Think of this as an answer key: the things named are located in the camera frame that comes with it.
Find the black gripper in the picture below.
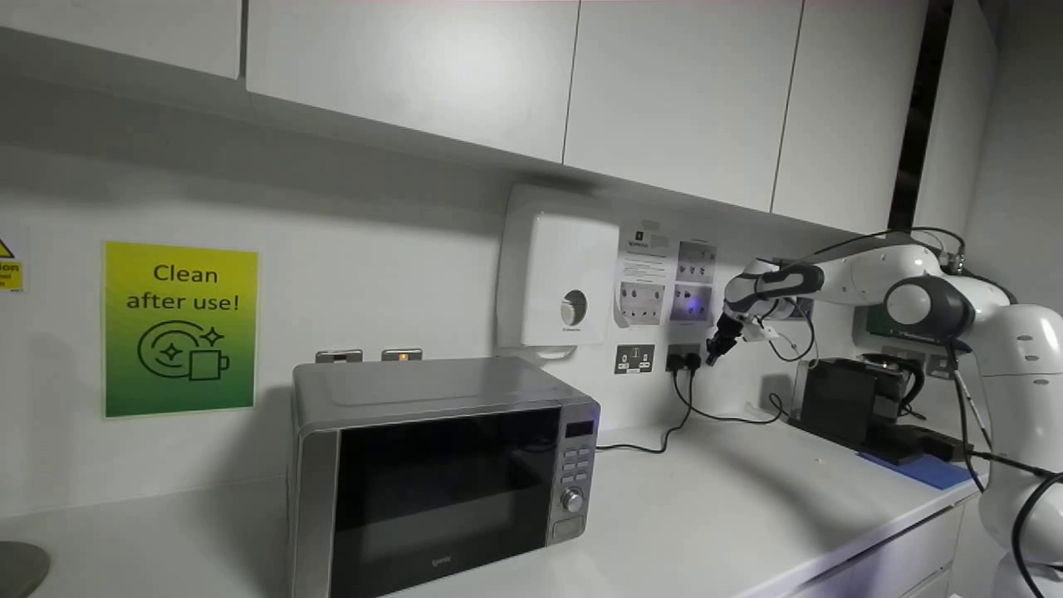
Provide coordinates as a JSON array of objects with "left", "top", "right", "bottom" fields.
[{"left": 703, "top": 309, "right": 758, "bottom": 364}]

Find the silver double wall socket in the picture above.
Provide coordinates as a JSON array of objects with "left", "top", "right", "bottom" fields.
[{"left": 662, "top": 338, "right": 708, "bottom": 380}]

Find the white instruction sheet with logo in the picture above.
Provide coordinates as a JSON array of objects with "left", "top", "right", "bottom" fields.
[{"left": 615, "top": 219, "right": 670, "bottom": 333}]

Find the black coffee machine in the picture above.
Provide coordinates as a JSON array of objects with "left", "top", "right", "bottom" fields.
[{"left": 795, "top": 356, "right": 981, "bottom": 469}]

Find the blue cloth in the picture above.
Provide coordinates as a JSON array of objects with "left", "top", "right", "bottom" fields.
[{"left": 853, "top": 444, "right": 985, "bottom": 495}]

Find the white upper cabinet door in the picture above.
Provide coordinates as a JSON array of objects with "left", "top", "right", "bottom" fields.
[
  {"left": 771, "top": 0, "right": 931, "bottom": 238},
  {"left": 242, "top": 0, "right": 582, "bottom": 170},
  {"left": 0, "top": 0, "right": 250, "bottom": 82},
  {"left": 560, "top": 0, "right": 803, "bottom": 215}
]

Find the white base cabinet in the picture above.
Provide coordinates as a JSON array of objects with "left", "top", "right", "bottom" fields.
[{"left": 750, "top": 476, "right": 991, "bottom": 598}]

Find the silver microwave oven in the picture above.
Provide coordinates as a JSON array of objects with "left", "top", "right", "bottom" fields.
[{"left": 287, "top": 353, "right": 605, "bottom": 598}]

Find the green clean-after-use sign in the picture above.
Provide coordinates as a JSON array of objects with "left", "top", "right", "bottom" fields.
[{"left": 103, "top": 238, "right": 266, "bottom": 421}]

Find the yellow warning sign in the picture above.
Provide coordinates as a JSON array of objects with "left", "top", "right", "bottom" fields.
[{"left": 0, "top": 237, "right": 30, "bottom": 299}]

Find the grey round dish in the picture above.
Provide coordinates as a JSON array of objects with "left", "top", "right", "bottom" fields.
[{"left": 0, "top": 537, "right": 54, "bottom": 598}]

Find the black coffee machine power cable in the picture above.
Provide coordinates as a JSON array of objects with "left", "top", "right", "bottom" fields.
[{"left": 680, "top": 349, "right": 801, "bottom": 432}]

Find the black microwave power cable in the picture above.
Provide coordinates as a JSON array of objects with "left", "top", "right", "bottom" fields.
[{"left": 595, "top": 349, "right": 703, "bottom": 458}]

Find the thin looped camera cable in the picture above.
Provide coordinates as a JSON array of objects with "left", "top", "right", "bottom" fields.
[{"left": 761, "top": 311, "right": 822, "bottom": 370}]

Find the small grey wall plate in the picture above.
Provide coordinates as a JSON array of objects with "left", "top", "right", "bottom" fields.
[{"left": 758, "top": 373, "right": 799, "bottom": 421}]

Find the silver wall switch plate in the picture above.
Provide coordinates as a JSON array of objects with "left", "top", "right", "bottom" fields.
[{"left": 610, "top": 343, "right": 657, "bottom": 380}]

